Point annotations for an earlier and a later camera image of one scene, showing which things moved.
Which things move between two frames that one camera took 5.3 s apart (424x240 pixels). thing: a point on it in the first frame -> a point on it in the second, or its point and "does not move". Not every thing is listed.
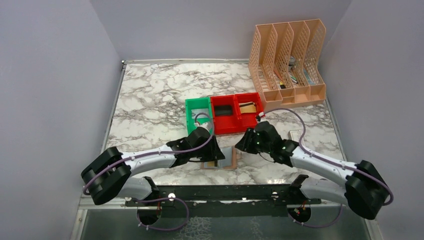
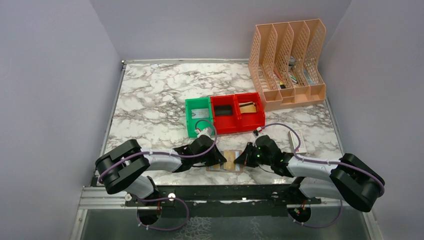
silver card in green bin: x=195 y=112 does not move
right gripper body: x=253 y=145 -> x=253 y=157
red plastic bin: x=248 y=106 does not move
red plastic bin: x=226 y=115 does not move
